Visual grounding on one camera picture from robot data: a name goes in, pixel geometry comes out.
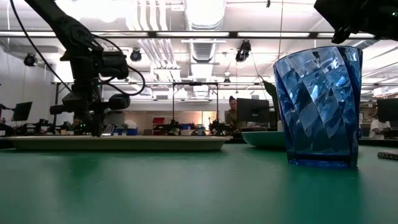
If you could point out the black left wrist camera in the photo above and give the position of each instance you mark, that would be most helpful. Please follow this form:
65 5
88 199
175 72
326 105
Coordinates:
115 65

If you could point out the silver ventilation duct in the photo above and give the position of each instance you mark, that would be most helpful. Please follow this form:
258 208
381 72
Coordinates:
203 15

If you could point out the black ceiling-mounted camera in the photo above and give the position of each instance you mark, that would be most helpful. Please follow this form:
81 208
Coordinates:
136 55
30 60
243 51

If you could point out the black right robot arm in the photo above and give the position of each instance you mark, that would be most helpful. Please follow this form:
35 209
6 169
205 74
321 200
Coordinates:
367 15

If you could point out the beige plastic tray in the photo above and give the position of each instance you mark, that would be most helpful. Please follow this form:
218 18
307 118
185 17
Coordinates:
124 143

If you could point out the person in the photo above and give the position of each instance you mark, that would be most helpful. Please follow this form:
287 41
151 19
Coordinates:
231 116
377 126

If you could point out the blue storage bin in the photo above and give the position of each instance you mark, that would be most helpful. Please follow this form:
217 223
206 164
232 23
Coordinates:
126 131

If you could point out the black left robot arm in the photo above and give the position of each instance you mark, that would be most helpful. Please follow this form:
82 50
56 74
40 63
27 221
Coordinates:
62 25

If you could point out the blue faceted plastic cup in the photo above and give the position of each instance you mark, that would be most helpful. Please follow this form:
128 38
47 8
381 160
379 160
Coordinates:
317 109

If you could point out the turquoise plate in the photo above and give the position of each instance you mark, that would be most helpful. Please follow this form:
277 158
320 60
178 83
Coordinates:
261 139

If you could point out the green table mat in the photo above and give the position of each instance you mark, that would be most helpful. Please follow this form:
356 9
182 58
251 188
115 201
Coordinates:
155 193

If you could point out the black computer monitor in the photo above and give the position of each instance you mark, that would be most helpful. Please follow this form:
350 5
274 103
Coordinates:
22 111
388 110
253 110

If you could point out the red storage box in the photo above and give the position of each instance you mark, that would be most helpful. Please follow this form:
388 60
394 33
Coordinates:
158 120

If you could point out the black aluminium table frame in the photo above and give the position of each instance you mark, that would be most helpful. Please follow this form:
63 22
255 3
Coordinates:
373 142

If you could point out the black metal gantry frame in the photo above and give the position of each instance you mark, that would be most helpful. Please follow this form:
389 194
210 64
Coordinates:
195 83

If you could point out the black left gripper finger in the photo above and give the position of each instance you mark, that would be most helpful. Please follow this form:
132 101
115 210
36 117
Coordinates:
96 124

